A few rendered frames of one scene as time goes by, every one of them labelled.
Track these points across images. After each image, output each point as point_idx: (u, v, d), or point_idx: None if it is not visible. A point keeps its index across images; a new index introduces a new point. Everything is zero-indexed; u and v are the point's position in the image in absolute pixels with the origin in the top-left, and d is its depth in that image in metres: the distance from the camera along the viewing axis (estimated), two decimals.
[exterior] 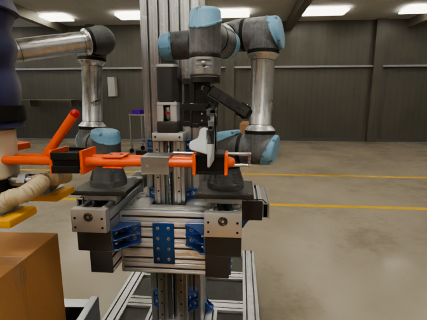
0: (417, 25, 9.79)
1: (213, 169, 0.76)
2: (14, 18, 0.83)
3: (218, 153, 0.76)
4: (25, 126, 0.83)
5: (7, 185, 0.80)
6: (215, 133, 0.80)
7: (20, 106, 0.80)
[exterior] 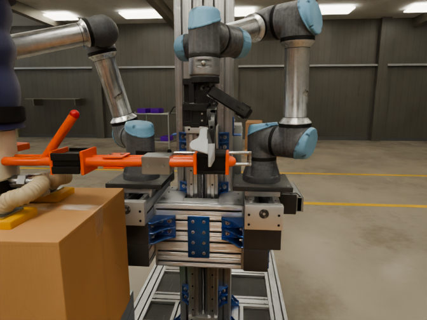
0: (422, 23, 9.77)
1: (214, 168, 0.75)
2: (11, 4, 0.82)
3: (219, 152, 0.75)
4: (24, 127, 0.83)
5: (7, 186, 0.80)
6: (215, 133, 0.80)
7: (20, 108, 0.80)
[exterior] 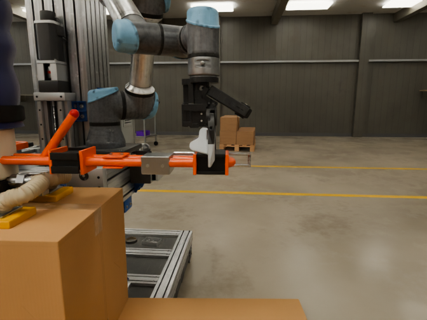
0: (402, 19, 9.76)
1: (213, 169, 0.76)
2: None
3: (219, 153, 0.76)
4: (23, 126, 0.83)
5: (6, 186, 0.80)
6: (215, 133, 0.80)
7: (19, 106, 0.80)
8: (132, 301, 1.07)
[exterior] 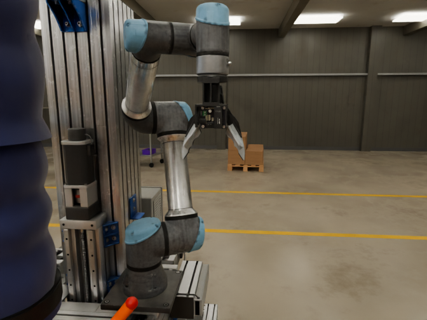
0: (412, 32, 9.58)
1: None
2: None
3: None
4: (61, 304, 0.63)
5: None
6: (201, 133, 0.78)
7: (57, 287, 0.60)
8: None
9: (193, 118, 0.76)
